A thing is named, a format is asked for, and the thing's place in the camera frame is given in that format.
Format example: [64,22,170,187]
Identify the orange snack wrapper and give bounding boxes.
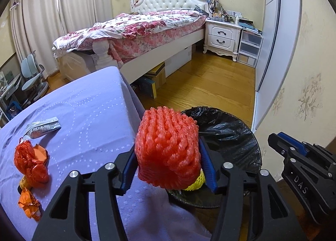
[18,188,42,222]

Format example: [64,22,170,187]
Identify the red-orange plastic bag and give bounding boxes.
[14,140,49,188]

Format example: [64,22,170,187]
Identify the yellow foam fruit net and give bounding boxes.
[183,169,206,191]

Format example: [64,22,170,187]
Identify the grey-white foil pouch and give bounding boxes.
[23,117,61,139]

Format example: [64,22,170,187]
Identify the orange foam fruit net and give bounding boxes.
[134,106,201,190]

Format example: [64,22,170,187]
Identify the orange paper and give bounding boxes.
[33,144,49,165]

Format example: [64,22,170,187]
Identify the black-lined trash bin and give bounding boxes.
[167,106,262,209]

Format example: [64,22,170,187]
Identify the purple tablecloth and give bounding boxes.
[1,67,211,240]

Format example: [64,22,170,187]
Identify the plastic drawer unit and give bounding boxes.
[237,28,263,68]

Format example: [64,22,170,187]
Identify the white nightstand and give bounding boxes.
[203,19,242,62]

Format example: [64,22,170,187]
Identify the light blue desk chair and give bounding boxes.
[21,51,49,107]

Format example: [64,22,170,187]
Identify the study desk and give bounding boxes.
[1,74,22,123]

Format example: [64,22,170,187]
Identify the white storage box under bed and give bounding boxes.
[165,46,192,77]

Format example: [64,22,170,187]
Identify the cardboard box under bed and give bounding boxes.
[135,63,166,99]

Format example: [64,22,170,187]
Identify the sliding wardrobe door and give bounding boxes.
[252,0,302,131]

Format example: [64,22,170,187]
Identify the white bed with headboard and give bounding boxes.
[52,0,215,83]

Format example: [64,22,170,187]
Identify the floral pink quilt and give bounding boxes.
[52,9,207,67]

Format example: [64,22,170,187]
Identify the beige curtains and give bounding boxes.
[10,0,113,77]

